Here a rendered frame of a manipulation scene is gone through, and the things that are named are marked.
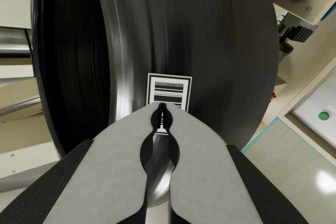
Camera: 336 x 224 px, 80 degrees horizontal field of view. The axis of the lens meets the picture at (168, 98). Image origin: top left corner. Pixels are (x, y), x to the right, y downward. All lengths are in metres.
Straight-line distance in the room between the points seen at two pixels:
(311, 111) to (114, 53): 0.79
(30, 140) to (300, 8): 0.87
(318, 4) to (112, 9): 0.37
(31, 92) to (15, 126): 0.14
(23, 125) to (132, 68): 0.75
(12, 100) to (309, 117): 1.06
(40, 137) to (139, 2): 0.74
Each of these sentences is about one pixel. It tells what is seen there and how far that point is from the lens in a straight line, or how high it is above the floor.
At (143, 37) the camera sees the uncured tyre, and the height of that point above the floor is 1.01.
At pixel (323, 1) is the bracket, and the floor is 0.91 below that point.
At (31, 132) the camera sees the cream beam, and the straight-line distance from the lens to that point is 0.90.
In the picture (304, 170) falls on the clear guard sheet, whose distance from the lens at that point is 0.95.
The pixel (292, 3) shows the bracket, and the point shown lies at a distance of 0.49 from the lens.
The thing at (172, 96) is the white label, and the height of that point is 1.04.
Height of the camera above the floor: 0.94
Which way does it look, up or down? 34 degrees up
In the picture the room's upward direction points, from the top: 153 degrees counter-clockwise
